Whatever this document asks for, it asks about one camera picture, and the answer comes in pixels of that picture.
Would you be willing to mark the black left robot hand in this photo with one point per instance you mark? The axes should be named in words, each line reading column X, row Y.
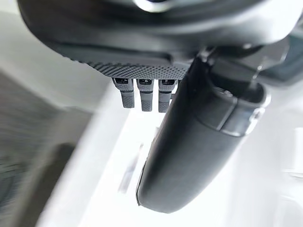
column 118, row 30

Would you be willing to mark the white cabinet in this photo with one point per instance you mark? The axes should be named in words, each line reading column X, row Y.
column 99, row 179

